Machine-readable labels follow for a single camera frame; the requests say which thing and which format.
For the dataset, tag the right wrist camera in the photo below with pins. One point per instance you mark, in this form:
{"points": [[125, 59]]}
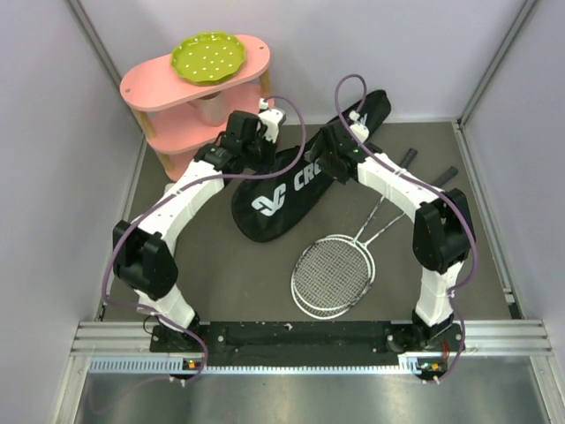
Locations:
{"points": [[359, 123]]}

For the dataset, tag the green dotted plate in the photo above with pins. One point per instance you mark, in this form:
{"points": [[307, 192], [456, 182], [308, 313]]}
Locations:
{"points": [[208, 58]]}

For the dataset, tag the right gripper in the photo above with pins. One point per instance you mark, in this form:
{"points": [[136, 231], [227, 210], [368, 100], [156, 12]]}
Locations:
{"points": [[322, 162]]}

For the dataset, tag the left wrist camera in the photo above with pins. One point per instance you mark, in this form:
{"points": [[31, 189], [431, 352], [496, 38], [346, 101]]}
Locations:
{"points": [[271, 120]]}

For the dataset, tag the pink three-tier shelf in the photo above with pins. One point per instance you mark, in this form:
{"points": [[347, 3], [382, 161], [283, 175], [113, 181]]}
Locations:
{"points": [[162, 103]]}

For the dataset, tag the pink cup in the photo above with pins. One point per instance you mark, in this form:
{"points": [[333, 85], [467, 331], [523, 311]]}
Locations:
{"points": [[211, 109]]}

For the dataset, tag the black Crossway racket bag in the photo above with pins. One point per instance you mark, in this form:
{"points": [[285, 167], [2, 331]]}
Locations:
{"points": [[264, 210]]}

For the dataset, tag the silver badminton racket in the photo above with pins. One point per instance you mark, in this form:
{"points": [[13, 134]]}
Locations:
{"points": [[340, 282], [348, 260]]}

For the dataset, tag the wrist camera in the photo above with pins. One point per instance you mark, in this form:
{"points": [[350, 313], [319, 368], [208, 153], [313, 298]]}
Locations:
{"points": [[359, 123], [271, 120]]}

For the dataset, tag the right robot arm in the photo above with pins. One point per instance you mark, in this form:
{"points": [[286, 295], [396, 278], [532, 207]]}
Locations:
{"points": [[443, 235]]}

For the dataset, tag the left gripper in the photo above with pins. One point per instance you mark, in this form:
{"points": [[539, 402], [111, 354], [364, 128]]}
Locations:
{"points": [[270, 148]]}

